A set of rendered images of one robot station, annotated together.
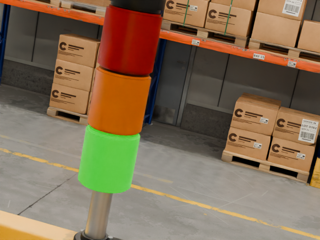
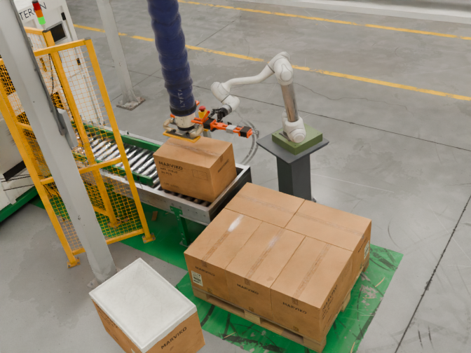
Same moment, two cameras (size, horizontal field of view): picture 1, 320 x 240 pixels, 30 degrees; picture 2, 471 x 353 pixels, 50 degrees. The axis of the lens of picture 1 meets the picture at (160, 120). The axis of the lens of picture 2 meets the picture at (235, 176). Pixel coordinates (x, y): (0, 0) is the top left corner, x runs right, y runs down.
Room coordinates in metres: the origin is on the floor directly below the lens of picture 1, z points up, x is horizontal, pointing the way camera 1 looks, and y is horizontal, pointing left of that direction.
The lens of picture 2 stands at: (-2.43, -2.98, 3.47)
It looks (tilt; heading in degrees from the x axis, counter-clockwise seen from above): 38 degrees down; 27
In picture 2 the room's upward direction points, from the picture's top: 8 degrees counter-clockwise
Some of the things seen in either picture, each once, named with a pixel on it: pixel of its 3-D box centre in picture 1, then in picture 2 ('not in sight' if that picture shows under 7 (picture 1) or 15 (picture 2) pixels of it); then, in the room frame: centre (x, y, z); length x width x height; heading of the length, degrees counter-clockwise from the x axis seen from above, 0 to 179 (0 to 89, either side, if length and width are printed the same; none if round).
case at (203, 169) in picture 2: not in sight; (195, 166); (0.77, -0.94, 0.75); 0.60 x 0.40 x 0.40; 84
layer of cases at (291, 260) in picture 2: not in sight; (280, 253); (0.31, -1.87, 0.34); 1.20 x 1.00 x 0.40; 80
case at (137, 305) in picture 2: not in sight; (147, 319); (-0.89, -1.40, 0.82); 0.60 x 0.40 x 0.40; 65
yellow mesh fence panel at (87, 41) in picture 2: not in sight; (79, 164); (0.19, -0.15, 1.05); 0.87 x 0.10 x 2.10; 132
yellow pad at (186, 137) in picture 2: not in sight; (181, 134); (0.68, -0.91, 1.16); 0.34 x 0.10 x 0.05; 81
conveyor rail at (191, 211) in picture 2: not in sight; (113, 183); (0.60, -0.06, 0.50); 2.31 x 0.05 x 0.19; 80
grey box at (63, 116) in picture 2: not in sight; (62, 126); (-0.05, -0.38, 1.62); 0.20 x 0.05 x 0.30; 80
